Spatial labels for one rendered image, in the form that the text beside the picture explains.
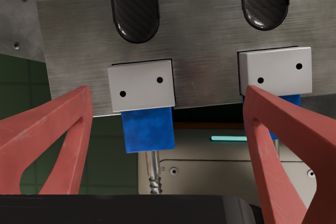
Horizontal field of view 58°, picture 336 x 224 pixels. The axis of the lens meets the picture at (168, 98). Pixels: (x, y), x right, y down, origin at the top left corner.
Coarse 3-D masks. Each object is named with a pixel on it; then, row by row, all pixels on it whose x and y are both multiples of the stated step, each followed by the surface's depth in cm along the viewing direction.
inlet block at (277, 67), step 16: (272, 48) 27; (288, 48) 24; (304, 48) 23; (240, 64) 25; (256, 64) 23; (272, 64) 23; (288, 64) 23; (304, 64) 23; (240, 80) 26; (256, 80) 24; (272, 80) 24; (288, 80) 24; (304, 80) 24; (288, 96) 25
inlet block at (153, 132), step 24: (120, 72) 24; (144, 72) 24; (168, 72) 24; (120, 96) 24; (144, 96) 24; (168, 96) 24; (144, 120) 25; (168, 120) 25; (144, 144) 26; (168, 144) 26
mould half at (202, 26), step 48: (48, 0) 25; (96, 0) 25; (192, 0) 25; (240, 0) 25; (48, 48) 26; (96, 48) 26; (144, 48) 26; (192, 48) 26; (240, 48) 26; (96, 96) 27; (192, 96) 27; (240, 96) 27
